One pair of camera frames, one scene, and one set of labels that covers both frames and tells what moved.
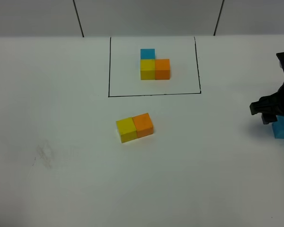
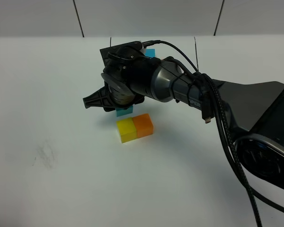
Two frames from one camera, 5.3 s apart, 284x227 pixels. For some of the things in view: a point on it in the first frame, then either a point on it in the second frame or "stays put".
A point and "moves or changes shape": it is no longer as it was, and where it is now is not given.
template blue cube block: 146,54 stays put
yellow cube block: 126,129 stays put
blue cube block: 283,128 moves or changes shape
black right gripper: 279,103 -> 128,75
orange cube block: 143,124 stays put
